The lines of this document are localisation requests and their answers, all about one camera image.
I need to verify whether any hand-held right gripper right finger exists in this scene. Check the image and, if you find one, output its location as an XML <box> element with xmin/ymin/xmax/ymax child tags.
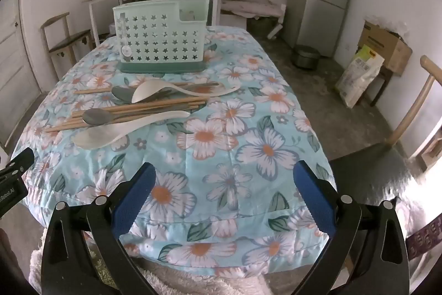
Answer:
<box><xmin>293</xmin><ymin>160</ymin><xmax>410</xmax><ymax>295</ymax></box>

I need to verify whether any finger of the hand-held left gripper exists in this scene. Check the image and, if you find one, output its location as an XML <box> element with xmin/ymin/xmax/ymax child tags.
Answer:
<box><xmin>0</xmin><ymin>147</ymin><xmax>35</xmax><ymax>182</ymax></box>

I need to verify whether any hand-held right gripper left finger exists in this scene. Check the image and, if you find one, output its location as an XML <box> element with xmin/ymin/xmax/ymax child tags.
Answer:
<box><xmin>41</xmin><ymin>162</ymin><xmax>157</xmax><ymax>295</ymax></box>

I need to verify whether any white plastic spoon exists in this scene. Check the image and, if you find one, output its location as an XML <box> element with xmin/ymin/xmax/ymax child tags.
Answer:
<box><xmin>73</xmin><ymin>110</ymin><xmax>191</xmax><ymax>148</ymax></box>
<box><xmin>132</xmin><ymin>80</ymin><xmax>241</xmax><ymax>103</ymax></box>

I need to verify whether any bundle of wooden chopsticks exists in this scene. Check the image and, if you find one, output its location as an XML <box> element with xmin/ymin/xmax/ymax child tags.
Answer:
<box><xmin>45</xmin><ymin>101</ymin><xmax>209</xmax><ymax>133</ymax></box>

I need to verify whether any mint green utensil holder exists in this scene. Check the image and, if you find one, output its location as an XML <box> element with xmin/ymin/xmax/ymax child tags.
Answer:
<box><xmin>113</xmin><ymin>0</ymin><xmax>210</xmax><ymax>74</ymax></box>

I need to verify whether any light wooden armchair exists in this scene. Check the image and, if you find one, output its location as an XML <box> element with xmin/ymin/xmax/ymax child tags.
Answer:
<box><xmin>328</xmin><ymin>55</ymin><xmax>442</xmax><ymax>206</ymax></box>

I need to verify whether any blue floral blanket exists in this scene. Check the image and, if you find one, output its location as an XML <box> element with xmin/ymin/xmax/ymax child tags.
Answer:
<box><xmin>7</xmin><ymin>25</ymin><xmax>337</xmax><ymax>278</ymax></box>

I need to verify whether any white door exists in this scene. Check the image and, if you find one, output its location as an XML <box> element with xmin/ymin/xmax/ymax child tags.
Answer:
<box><xmin>0</xmin><ymin>0</ymin><xmax>45</xmax><ymax>143</ymax></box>

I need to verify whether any purple patterned cloth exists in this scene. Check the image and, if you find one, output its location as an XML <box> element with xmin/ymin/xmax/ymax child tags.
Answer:
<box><xmin>404</xmin><ymin>212</ymin><xmax>442</xmax><ymax>268</ymax></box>

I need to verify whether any small wooden chair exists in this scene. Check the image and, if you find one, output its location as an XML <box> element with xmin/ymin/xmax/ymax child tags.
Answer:
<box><xmin>41</xmin><ymin>13</ymin><xmax>95</xmax><ymax>79</ymax></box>

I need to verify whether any white and yellow sack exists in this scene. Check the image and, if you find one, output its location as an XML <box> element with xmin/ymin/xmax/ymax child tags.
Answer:
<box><xmin>334</xmin><ymin>44</ymin><xmax>385</xmax><ymax>109</ymax></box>

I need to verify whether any dark rice cooker pot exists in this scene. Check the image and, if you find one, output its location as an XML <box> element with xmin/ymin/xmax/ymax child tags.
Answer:
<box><xmin>292</xmin><ymin>45</ymin><xmax>321</xmax><ymax>70</ymax></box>

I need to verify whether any brown cardboard box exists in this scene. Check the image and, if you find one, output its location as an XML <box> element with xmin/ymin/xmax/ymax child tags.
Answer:
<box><xmin>357</xmin><ymin>20</ymin><xmax>413</xmax><ymax>76</ymax></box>

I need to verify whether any low white cot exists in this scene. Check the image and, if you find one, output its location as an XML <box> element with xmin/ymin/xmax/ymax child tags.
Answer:
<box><xmin>221</xmin><ymin>0</ymin><xmax>287</xmax><ymax>40</ymax></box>

